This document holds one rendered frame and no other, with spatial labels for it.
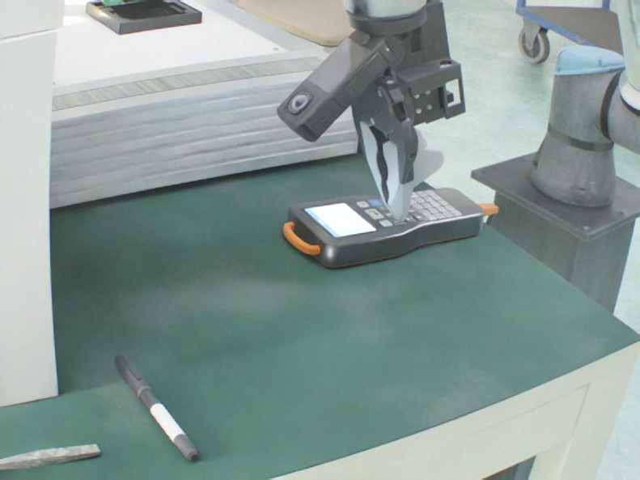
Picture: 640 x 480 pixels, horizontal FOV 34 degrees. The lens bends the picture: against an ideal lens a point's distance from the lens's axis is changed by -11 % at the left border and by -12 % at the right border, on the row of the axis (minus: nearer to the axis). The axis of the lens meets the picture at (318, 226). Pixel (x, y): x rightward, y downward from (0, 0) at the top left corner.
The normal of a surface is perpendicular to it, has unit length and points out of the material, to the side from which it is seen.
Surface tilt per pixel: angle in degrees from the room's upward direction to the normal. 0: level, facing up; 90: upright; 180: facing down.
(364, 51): 45
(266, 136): 90
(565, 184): 72
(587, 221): 0
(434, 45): 90
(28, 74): 90
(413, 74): 15
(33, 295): 90
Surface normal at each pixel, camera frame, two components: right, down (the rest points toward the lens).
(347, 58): -0.55, -0.53
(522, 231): -0.75, 0.23
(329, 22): 0.08, -0.85
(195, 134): 0.54, 0.43
